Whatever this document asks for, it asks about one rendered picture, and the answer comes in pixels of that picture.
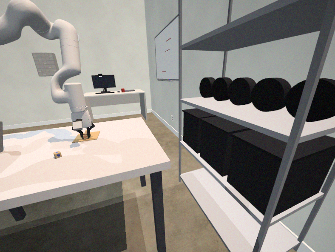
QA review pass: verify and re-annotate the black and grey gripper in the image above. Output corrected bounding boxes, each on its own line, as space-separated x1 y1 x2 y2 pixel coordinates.
71 110 95 139

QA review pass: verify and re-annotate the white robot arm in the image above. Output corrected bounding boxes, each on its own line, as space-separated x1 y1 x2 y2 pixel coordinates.
0 0 88 112

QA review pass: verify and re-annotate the tan square mat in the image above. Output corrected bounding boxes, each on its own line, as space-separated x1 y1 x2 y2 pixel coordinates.
72 131 100 143

